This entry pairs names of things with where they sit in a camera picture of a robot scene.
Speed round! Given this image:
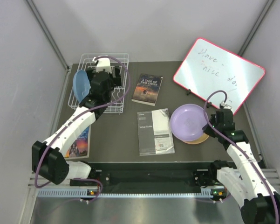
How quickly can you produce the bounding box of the Setup Guide booklet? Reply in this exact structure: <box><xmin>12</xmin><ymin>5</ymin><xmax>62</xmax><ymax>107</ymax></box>
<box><xmin>137</xmin><ymin>108</ymin><xmax>175</xmax><ymax>156</ymax></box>

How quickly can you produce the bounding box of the blue slotted cable duct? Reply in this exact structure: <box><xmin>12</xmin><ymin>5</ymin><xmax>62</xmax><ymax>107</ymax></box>
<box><xmin>37</xmin><ymin>188</ymin><xmax>225</xmax><ymax>198</ymax></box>

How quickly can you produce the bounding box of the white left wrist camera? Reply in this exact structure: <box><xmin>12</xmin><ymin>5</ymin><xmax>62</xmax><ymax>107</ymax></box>
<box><xmin>92</xmin><ymin>57</ymin><xmax>112</xmax><ymax>73</ymax></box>

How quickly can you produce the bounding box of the yellow plate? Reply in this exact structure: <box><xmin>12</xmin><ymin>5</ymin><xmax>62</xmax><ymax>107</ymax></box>
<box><xmin>184</xmin><ymin>133</ymin><xmax>209</xmax><ymax>145</ymax></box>

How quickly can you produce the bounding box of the purple plate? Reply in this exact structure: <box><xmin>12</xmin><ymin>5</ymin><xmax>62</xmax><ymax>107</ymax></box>
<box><xmin>170</xmin><ymin>104</ymin><xmax>207</xmax><ymax>141</ymax></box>

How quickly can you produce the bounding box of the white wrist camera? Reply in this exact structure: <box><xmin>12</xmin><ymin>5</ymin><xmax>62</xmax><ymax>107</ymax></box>
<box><xmin>219</xmin><ymin>101</ymin><xmax>232</xmax><ymax>110</ymax></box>
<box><xmin>92</xmin><ymin>57</ymin><xmax>112</xmax><ymax>73</ymax></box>

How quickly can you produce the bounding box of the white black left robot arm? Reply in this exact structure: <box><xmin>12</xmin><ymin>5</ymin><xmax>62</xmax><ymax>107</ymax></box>
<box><xmin>32</xmin><ymin>66</ymin><xmax>122</xmax><ymax>185</ymax></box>

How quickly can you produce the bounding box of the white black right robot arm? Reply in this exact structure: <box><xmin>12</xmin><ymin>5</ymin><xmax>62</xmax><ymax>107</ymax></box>
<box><xmin>203</xmin><ymin>109</ymin><xmax>280</xmax><ymax>224</ymax></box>

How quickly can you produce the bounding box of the blue plate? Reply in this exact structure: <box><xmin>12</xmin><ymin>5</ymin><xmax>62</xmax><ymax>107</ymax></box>
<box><xmin>73</xmin><ymin>70</ymin><xmax>91</xmax><ymax>103</ymax></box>

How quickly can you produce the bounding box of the white wire dish rack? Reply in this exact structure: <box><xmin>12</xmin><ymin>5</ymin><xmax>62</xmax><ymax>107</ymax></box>
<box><xmin>68</xmin><ymin>53</ymin><xmax>129</xmax><ymax>113</ymax></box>

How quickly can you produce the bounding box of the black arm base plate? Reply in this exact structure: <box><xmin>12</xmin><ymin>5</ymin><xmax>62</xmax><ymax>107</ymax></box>
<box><xmin>89</xmin><ymin>162</ymin><xmax>218</xmax><ymax>193</ymax></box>

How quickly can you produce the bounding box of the pink framed whiteboard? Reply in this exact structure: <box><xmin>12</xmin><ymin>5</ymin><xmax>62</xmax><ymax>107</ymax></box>
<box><xmin>173</xmin><ymin>38</ymin><xmax>266</xmax><ymax>114</ymax></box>

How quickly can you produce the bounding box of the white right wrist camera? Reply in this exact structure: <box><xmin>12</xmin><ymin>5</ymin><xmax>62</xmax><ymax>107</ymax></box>
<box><xmin>219</xmin><ymin>101</ymin><xmax>232</xmax><ymax>110</ymax></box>

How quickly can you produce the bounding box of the Tale of Two Cities book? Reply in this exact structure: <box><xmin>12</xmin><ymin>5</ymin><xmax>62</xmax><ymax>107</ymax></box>
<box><xmin>131</xmin><ymin>74</ymin><xmax>163</xmax><ymax>106</ymax></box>

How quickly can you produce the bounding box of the colourful sunset cover book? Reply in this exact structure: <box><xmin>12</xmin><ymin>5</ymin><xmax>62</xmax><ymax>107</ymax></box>
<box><xmin>65</xmin><ymin>126</ymin><xmax>91</xmax><ymax>160</ymax></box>

